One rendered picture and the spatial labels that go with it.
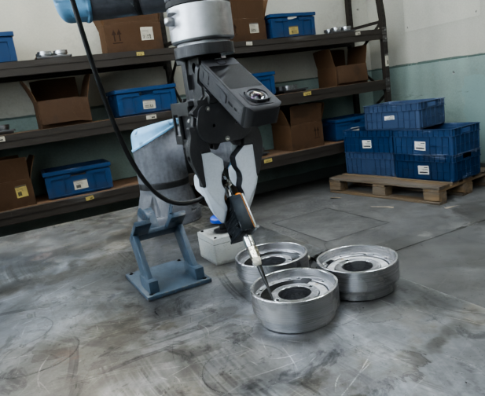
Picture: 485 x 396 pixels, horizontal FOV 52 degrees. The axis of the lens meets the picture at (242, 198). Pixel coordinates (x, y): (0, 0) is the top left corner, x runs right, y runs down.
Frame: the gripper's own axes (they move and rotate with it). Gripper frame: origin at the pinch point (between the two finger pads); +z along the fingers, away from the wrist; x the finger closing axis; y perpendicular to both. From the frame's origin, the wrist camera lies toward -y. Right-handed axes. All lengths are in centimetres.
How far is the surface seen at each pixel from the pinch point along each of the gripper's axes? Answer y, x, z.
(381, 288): -10.0, -13.4, 11.5
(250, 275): 3.5, -2.6, 10.3
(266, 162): 338, -197, 53
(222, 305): 3.3, 2.2, 13.0
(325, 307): -11.2, -4.0, 10.4
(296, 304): -10.5, -0.9, 9.2
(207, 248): 21.1, -3.8, 10.9
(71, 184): 351, -27, 40
